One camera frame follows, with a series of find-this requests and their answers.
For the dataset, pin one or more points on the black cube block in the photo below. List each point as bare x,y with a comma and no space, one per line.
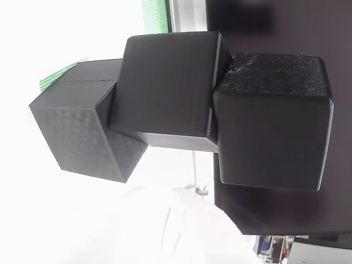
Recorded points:
77,137
165,82
275,137

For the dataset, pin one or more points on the large black screen panel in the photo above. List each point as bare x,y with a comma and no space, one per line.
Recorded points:
302,214

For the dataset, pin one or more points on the grey aluminium frame rail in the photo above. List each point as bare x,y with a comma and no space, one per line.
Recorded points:
189,16

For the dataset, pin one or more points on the green striped square marker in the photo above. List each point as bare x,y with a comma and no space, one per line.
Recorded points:
52,79

